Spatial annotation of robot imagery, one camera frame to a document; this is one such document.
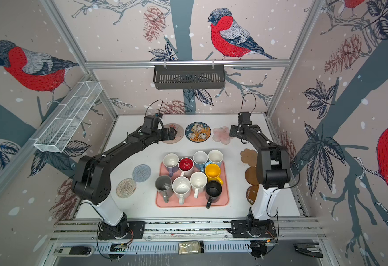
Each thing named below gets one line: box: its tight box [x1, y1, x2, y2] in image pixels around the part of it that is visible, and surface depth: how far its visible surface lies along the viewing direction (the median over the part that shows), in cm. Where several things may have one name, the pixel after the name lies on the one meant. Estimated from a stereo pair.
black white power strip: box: [53, 246, 95, 258], surface depth 67 cm
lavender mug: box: [162, 152, 180, 178], surface depth 92 cm
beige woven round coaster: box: [115, 177, 137, 199], surface depth 88 cm
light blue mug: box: [192, 150, 208, 173], surface depth 90 cm
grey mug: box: [154, 174, 173, 204], surface depth 79 cm
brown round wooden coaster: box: [244, 166, 260, 186], surface depth 92 cm
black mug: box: [205, 180, 223, 209], surface depth 79 cm
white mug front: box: [171, 176, 192, 206], surface depth 81 cm
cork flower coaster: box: [240, 148, 259, 167], surface depth 102 cm
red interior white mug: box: [177, 157, 194, 177], surface depth 90 cm
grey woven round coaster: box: [131, 164, 152, 183], surface depth 94 cm
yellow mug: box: [204, 162, 224, 186], surface depth 86 cm
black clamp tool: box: [293, 242, 324, 258], surface depth 69 cm
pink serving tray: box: [155, 160, 230, 208], surface depth 83 cm
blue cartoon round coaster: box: [185, 121, 212, 143], surface depth 113 cm
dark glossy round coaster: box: [246, 185, 260, 206], surface depth 86 cm
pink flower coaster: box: [212, 125, 234, 145], surface depth 112 cm
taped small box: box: [178, 240, 205, 255], surface depth 67 cm
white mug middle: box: [190, 171, 208, 199], surface depth 81 cm
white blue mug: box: [204, 149, 224, 168], surface depth 91 cm
